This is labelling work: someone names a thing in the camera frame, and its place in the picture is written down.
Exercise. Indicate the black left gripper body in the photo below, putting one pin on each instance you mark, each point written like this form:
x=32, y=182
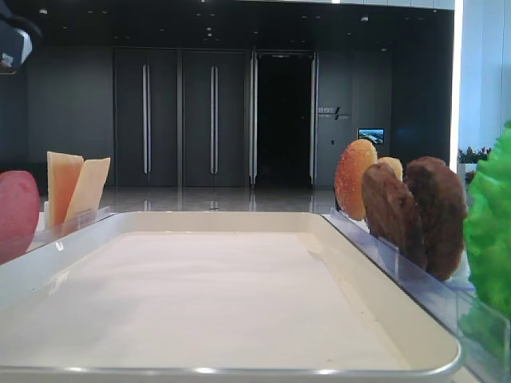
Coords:
x=19, y=35

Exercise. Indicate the orange cheese slice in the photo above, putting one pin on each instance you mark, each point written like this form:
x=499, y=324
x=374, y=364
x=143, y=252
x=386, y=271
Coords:
x=63, y=172

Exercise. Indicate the pale yellow cheese slice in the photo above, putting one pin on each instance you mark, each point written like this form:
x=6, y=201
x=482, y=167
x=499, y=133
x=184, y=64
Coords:
x=89, y=188

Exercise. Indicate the thin brown meat patty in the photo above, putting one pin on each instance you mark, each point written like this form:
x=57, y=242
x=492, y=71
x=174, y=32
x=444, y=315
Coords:
x=391, y=212

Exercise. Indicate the thick brown meat patty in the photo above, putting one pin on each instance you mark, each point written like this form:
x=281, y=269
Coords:
x=440, y=198

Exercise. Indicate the green lettuce leaf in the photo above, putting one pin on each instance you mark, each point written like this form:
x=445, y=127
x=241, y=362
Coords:
x=487, y=243

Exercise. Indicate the dark double door left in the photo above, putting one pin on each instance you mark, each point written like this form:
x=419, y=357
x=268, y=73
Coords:
x=146, y=117

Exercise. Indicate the dark double door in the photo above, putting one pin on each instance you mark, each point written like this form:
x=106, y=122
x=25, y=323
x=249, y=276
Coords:
x=214, y=119
x=146, y=117

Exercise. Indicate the dark double door middle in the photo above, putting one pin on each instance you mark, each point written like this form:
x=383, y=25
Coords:
x=214, y=119

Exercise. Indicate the white rectangular metal tray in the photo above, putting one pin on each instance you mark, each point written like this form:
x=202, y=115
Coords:
x=213, y=297

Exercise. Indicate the large golden bun top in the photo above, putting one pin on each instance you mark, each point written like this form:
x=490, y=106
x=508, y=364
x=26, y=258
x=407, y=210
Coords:
x=355, y=160

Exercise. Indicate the small golden bun slice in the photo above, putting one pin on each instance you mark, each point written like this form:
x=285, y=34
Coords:
x=395, y=164

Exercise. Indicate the potted flowers planter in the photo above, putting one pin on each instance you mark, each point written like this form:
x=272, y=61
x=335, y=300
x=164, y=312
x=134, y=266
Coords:
x=468, y=160

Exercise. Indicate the clear acrylic left rail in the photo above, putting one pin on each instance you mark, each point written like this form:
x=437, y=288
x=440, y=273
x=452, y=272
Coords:
x=60, y=227

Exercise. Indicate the clear acrylic rail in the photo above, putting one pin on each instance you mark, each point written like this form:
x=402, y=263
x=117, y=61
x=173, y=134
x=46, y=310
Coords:
x=447, y=302
x=60, y=227

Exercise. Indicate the wall mounted display screen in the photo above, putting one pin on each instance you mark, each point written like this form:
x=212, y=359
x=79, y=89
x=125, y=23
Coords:
x=374, y=135

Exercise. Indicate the clear acrylic right rail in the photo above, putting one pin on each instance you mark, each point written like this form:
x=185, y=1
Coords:
x=447, y=302

